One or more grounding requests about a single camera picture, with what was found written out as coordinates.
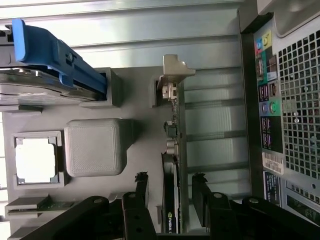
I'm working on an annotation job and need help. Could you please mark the Nvidia graphics card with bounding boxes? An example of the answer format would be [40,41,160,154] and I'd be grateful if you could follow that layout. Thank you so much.
[156,54,197,235]

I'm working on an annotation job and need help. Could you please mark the blue printed label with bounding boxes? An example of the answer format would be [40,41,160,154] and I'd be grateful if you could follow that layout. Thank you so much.
[263,170,283,208]

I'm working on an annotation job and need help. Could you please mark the gray printed parts rack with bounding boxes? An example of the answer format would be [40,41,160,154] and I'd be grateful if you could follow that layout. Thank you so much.
[0,66,187,240]

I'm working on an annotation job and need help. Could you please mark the beige barcode sticker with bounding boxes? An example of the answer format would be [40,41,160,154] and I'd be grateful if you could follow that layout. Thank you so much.
[261,151,286,175]

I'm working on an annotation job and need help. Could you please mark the green RAM stick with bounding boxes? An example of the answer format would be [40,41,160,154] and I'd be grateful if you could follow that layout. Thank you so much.
[6,195,76,216]

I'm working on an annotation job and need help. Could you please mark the gray printed square block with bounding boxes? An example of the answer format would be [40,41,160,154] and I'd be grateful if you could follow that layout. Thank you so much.
[63,118,136,177]

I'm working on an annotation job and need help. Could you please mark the silver CPU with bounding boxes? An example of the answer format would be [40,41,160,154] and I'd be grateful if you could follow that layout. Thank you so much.
[14,136,58,184]

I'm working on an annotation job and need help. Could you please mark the black and silver PC case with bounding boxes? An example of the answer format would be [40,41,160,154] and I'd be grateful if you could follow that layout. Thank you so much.
[236,0,320,222]

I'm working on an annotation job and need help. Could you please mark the hard disk with blue caddy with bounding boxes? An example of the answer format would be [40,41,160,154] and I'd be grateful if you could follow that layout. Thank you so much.
[0,18,108,107]

